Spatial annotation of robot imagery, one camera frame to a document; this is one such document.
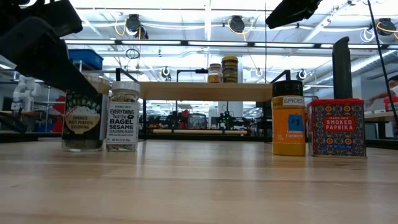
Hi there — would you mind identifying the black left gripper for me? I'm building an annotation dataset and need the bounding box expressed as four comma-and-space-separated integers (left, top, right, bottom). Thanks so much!
0, 0, 104, 98

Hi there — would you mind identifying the crunchy onion jar yellow lid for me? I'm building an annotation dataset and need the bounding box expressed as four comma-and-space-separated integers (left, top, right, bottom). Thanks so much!
221, 56, 239, 84

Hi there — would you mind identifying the furikake jar tan lid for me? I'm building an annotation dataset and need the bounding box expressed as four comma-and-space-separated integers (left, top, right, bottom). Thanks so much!
61, 73, 110, 153

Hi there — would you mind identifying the small saffron jar cork stopper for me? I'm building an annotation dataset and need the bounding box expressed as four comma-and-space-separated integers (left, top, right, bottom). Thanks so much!
207, 63, 224, 84

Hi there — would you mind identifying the bagel sesame jar white lid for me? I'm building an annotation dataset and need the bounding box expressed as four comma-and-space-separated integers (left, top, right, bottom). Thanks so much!
106, 81, 141, 153

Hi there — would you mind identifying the orange turmeric bottle black lid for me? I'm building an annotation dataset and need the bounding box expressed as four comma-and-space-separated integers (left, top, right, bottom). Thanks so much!
271, 80, 307, 157

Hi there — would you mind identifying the smoked paprika tin red lid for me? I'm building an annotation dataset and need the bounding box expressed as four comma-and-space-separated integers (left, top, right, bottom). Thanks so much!
307, 98, 368, 159

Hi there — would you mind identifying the wooden shelf with black legs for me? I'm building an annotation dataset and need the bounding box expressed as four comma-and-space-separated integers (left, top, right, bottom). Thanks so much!
114, 67, 293, 144

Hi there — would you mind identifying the blue bin on rack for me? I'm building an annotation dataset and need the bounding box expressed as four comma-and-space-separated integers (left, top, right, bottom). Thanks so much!
68, 49, 104, 71

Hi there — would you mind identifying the thin black slanted rod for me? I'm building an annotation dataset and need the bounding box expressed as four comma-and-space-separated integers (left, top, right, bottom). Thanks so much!
368, 0, 398, 121

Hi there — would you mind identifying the person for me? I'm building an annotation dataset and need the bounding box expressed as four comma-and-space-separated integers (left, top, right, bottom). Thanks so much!
366, 75, 398, 106

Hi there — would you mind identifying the black robot with green lights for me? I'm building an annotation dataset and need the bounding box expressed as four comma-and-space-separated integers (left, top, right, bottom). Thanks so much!
214, 110, 240, 131

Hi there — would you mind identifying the red box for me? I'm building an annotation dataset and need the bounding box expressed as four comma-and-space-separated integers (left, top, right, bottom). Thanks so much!
384, 96, 398, 112

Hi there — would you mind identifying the wooden work table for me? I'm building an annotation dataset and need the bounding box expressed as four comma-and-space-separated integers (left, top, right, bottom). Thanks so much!
363, 111, 398, 140

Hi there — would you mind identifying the black ceiling cable reel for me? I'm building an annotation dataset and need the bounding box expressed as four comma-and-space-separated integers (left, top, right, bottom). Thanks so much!
376, 17, 398, 37
125, 13, 149, 40
228, 15, 246, 34

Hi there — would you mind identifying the black cylindrical post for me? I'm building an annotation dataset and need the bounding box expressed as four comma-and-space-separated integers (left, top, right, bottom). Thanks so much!
331, 36, 354, 100

